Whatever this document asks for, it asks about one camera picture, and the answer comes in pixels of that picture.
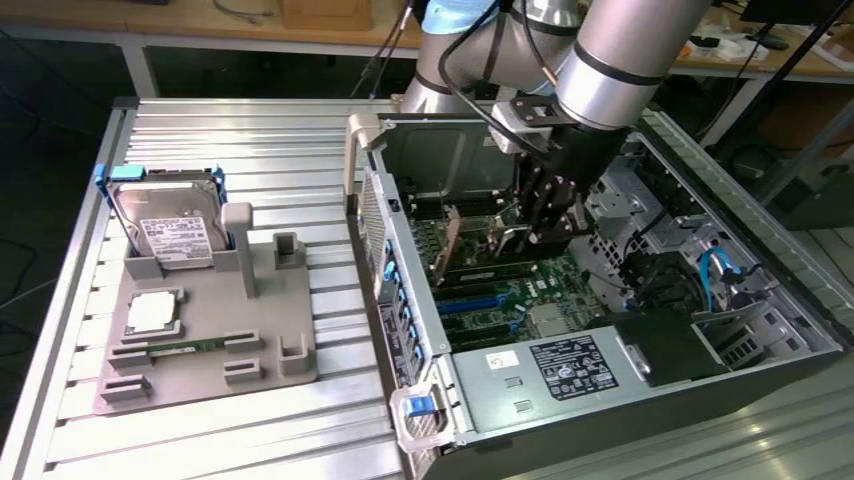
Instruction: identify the grey power supply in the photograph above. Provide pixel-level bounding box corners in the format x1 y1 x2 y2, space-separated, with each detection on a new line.
449 327 659 435

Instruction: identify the grey parts rack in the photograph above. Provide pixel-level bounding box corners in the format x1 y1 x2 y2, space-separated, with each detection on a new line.
91 201 324 418

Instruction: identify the hard disk drive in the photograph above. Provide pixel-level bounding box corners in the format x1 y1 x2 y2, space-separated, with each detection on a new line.
91 163 232 261

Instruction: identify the light blue wire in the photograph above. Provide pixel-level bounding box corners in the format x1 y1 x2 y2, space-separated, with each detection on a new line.
695 246 733 317

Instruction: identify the blue expansion slot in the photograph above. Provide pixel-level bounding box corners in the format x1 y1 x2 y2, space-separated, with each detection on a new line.
436 293 506 315

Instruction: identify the metal disk bay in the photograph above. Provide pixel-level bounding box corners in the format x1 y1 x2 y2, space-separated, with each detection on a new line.
572 137 712 301

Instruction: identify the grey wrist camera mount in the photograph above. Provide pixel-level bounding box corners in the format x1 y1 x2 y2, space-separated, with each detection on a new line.
488 93 569 155

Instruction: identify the slim graphics card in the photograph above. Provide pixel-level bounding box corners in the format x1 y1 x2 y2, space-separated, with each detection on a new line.
430 203 534 289

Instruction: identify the black slanted pole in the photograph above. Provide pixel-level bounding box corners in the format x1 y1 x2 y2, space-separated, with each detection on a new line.
696 14 843 149

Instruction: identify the black RAM stick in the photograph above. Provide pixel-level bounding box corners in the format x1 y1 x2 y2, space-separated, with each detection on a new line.
436 258 538 290

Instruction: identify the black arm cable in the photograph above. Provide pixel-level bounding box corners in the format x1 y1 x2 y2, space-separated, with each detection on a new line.
438 0 559 154

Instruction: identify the wooden desk white frame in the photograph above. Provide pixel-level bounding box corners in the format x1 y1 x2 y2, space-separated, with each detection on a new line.
0 0 425 99
665 0 854 146

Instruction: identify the open PC case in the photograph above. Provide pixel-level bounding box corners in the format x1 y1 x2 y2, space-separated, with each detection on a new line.
342 112 854 480

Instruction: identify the silver hard disk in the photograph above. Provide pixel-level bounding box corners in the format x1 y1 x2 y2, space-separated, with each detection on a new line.
109 172 225 274

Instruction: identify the green RAM stick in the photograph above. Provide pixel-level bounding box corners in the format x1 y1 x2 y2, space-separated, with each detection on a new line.
149 338 232 359

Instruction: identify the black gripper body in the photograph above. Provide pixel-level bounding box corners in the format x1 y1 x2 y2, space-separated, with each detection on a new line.
522 122 632 201

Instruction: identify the silver CPU chip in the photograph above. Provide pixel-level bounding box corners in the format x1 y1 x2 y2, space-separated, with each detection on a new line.
125 294 182 335

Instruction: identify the silver chipset heatsink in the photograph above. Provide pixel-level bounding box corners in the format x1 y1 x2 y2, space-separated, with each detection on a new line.
525 304 583 337

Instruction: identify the green motherboard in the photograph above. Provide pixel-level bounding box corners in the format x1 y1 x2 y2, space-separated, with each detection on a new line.
404 197 632 352

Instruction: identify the black plastic shroud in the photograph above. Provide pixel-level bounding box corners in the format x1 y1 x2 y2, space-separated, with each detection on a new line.
584 310 729 387

